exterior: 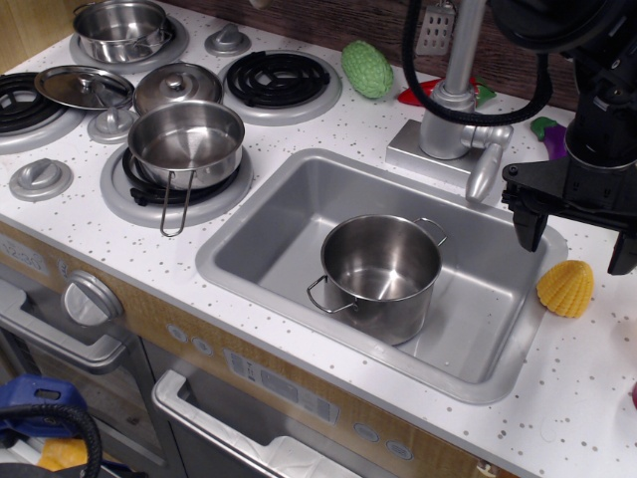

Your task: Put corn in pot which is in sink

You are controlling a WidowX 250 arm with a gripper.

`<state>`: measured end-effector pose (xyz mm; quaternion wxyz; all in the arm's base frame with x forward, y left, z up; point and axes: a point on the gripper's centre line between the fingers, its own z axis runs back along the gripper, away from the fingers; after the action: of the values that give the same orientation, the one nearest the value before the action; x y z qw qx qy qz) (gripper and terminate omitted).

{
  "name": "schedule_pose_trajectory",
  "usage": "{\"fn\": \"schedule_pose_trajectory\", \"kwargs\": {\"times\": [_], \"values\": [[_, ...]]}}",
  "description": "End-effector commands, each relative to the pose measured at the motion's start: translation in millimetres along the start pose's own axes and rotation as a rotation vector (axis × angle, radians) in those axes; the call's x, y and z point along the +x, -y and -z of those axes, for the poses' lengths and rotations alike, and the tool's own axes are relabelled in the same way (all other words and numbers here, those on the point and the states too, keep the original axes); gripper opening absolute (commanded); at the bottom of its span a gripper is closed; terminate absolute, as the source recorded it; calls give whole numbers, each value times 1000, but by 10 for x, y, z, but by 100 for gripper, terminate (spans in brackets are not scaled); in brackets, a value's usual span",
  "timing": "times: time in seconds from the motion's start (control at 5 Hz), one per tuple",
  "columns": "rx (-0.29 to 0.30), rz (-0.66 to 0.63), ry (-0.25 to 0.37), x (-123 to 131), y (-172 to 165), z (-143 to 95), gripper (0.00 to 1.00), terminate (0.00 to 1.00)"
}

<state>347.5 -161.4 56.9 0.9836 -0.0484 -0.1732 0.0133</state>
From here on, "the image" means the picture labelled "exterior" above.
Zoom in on domed steel lid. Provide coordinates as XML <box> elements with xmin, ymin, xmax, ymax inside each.
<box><xmin>133</xmin><ymin>62</ymin><xmax>223</xmax><ymax>115</ymax></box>

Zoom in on grey stove knob left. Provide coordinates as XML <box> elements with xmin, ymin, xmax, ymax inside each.
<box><xmin>9</xmin><ymin>158</ymin><xmax>74</xmax><ymax>202</ymax></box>

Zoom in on steel pot top left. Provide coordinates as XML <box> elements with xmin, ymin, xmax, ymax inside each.
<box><xmin>73</xmin><ymin>1</ymin><xmax>174</xmax><ymax>64</ymax></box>

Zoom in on steel saucepan with wire handle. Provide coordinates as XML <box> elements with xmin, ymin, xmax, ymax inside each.
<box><xmin>127</xmin><ymin>100</ymin><xmax>245</xmax><ymax>237</ymax></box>

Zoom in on green toy vegetable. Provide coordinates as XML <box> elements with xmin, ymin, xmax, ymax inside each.
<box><xmin>340</xmin><ymin>40</ymin><xmax>394</xmax><ymax>100</ymax></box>

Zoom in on red toy chili pepper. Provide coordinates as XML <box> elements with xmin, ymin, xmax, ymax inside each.
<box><xmin>397</xmin><ymin>79</ymin><xmax>440</xmax><ymax>107</ymax></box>

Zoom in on black coil burner top right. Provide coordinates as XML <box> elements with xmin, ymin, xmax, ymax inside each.
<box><xmin>220</xmin><ymin>50</ymin><xmax>342</xmax><ymax>126</ymax></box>

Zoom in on yellow toy corn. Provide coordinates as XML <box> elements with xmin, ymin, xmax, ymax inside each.
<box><xmin>535</xmin><ymin>260</ymin><xmax>594</xmax><ymax>319</ymax></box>

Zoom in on silver metal spatula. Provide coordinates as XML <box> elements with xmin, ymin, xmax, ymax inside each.
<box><xmin>416</xmin><ymin>1</ymin><xmax>457</xmax><ymax>56</ymax></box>

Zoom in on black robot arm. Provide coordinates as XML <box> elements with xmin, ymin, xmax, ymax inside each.
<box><xmin>492</xmin><ymin>1</ymin><xmax>636</xmax><ymax>276</ymax></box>

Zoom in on black hose bottom left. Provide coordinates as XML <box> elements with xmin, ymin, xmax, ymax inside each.
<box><xmin>0</xmin><ymin>403</ymin><xmax>104</xmax><ymax>478</ymax></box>

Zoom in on grey plastic sink basin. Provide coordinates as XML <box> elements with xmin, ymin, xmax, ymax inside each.
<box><xmin>196</xmin><ymin>148</ymin><xmax>567</xmax><ymax>403</ymax></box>

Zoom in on silver oven dial knob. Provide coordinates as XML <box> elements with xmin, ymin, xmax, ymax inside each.
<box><xmin>61</xmin><ymin>270</ymin><xmax>124</xmax><ymax>327</ymax></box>

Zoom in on grey stove knob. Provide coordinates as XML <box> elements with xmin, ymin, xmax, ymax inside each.
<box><xmin>88</xmin><ymin>107</ymin><xmax>139</xmax><ymax>144</ymax></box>
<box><xmin>204</xmin><ymin>24</ymin><xmax>252</xmax><ymax>57</ymax></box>
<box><xmin>9</xmin><ymin>158</ymin><xmax>74</xmax><ymax>202</ymax></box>

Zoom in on grey stove knob middle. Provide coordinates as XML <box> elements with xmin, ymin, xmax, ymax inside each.
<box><xmin>88</xmin><ymin>107</ymin><xmax>139</xmax><ymax>144</ymax></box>

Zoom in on steel pot in sink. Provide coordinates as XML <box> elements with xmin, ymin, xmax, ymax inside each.
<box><xmin>307</xmin><ymin>214</ymin><xmax>448</xmax><ymax>346</ymax></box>

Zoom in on black coil burner front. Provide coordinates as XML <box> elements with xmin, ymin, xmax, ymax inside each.
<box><xmin>100</xmin><ymin>145</ymin><xmax>254</xmax><ymax>229</ymax></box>

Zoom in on black coil burner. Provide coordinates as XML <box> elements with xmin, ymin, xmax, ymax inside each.
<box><xmin>100</xmin><ymin>145</ymin><xmax>254</xmax><ymax>229</ymax></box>
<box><xmin>1</xmin><ymin>73</ymin><xmax>85</xmax><ymax>155</ymax></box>
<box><xmin>220</xmin><ymin>50</ymin><xmax>342</xmax><ymax>126</ymax></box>

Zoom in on black cable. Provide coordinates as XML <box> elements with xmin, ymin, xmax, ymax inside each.
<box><xmin>400</xmin><ymin>0</ymin><xmax>554</xmax><ymax>126</ymax></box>

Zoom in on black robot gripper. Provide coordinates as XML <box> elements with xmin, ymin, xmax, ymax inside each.
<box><xmin>502</xmin><ymin>157</ymin><xmax>637</xmax><ymax>276</ymax></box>

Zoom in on grey stove knob top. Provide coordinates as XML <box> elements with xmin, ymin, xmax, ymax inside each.
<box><xmin>204</xmin><ymin>24</ymin><xmax>252</xmax><ymax>57</ymax></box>

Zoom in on silver oven door handle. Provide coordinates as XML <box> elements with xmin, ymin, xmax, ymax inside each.
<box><xmin>1</xmin><ymin>280</ymin><xmax>127</xmax><ymax>374</ymax></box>

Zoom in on black coil burner left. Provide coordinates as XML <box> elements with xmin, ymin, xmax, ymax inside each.
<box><xmin>1</xmin><ymin>73</ymin><xmax>85</xmax><ymax>155</ymax></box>

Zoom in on blue tool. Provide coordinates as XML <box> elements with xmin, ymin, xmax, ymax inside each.
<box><xmin>1</xmin><ymin>374</ymin><xmax>88</xmax><ymax>447</ymax></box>

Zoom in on silver toy faucet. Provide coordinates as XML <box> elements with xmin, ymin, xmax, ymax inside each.
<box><xmin>385</xmin><ymin>1</ymin><xmax>514</xmax><ymax>203</ymax></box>

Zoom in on silver dishwasher door handle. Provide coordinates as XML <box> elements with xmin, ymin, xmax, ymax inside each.
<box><xmin>152</xmin><ymin>369</ymin><xmax>356</xmax><ymax>477</ymax></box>

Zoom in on flat steel lid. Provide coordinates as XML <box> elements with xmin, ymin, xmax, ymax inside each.
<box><xmin>34</xmin><ymin>65</ymin><xmax>134</xmax><ymax>111</ymax></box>

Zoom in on purple toy eggplant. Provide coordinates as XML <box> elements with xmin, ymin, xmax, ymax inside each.
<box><xmin>531</xmin><ymin>117</ymin><xmax>567</xmax><ymax>160</ymax></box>

